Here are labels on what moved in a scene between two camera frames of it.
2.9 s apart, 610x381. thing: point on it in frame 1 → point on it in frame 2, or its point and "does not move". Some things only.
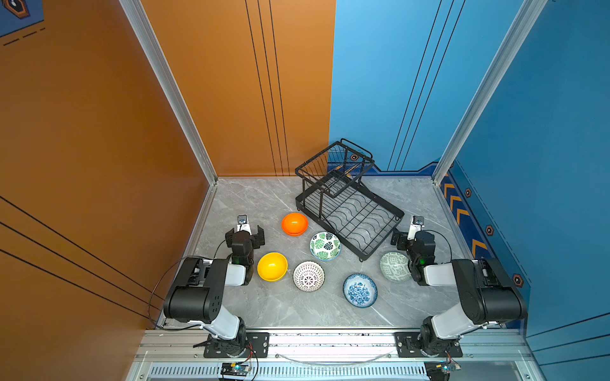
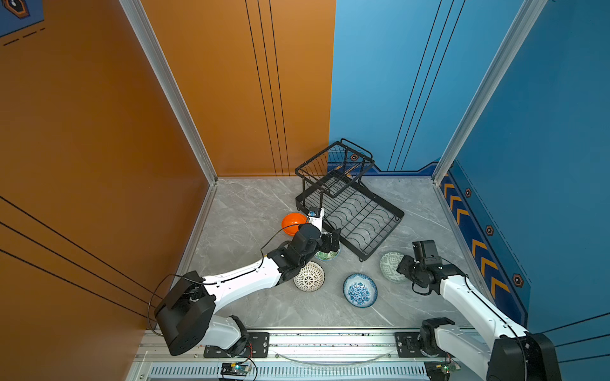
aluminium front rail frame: [171, 355] does not move
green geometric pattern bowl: [395, 267] does not move
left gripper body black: [256, 240] → [322, 244]
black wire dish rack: [334, 194] does not move
